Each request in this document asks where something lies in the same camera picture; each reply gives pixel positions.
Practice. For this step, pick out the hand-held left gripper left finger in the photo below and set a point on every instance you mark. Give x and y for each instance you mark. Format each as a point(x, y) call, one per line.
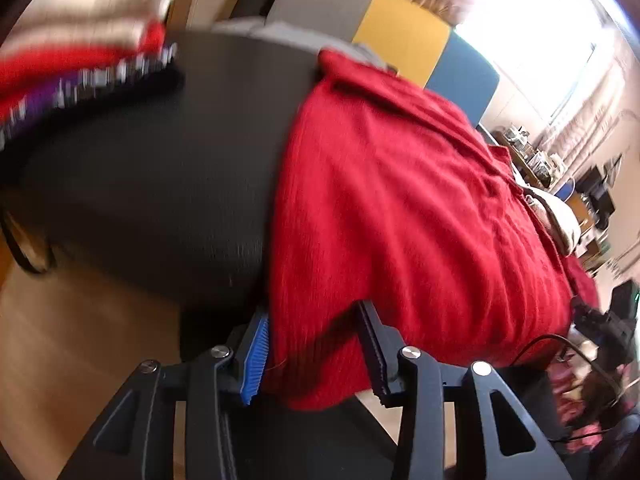
point(255, 360)

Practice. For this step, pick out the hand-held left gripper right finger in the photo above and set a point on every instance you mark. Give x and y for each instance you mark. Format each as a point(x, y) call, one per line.
point(376, 355)

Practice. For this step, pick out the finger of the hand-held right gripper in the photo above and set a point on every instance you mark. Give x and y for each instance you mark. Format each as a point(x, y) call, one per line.
point(587, 316)

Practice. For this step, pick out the red knit sweater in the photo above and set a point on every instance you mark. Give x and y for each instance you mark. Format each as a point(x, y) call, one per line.
point(400, 210)

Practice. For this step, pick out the pink patterned cloth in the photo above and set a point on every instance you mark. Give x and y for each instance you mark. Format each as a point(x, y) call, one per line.
point(570, 400)

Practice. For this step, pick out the beige cloth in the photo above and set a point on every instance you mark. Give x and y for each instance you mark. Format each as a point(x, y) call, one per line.
point(560, 220)

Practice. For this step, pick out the black computer monitor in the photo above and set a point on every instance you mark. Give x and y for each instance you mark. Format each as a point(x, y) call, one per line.
point(597, 190)

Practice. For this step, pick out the cluttered wooden shelf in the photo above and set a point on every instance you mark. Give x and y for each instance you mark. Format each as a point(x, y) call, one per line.
point(530, 157)

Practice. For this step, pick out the blue partition panel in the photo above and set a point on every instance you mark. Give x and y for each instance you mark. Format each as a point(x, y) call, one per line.
point(465, 80)

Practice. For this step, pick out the bright window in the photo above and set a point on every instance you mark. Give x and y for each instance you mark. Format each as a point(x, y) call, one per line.
point(540, 25)

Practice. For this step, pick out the yellow partition panel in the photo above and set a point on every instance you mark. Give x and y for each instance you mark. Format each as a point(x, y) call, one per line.
point(400, 35)

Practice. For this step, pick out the red folded cloth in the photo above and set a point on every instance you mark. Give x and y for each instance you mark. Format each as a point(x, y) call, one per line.
point(50, 67)

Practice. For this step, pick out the grey partition panel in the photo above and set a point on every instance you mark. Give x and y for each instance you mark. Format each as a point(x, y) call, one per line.
point(320, 0)

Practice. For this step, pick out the black curved frame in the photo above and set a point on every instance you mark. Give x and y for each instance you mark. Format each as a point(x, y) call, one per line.
point(22, 260)

